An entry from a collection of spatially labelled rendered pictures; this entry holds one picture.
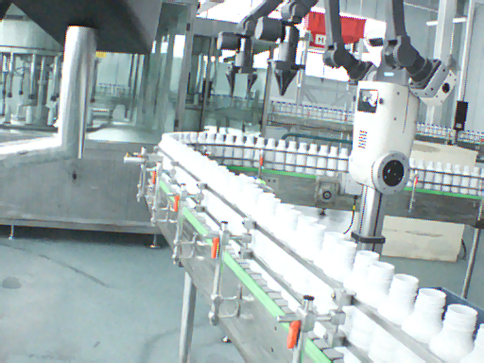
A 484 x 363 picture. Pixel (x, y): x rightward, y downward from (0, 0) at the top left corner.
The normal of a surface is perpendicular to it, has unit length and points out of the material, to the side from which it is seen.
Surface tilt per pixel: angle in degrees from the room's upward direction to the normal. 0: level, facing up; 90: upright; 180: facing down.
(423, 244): 90
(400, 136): 100
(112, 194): 90
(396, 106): 90
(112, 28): 168
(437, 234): 90
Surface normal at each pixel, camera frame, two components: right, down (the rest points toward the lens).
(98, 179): 0.29, 0.18
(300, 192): -0.02, 0.15
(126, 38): -0.13, 0.99
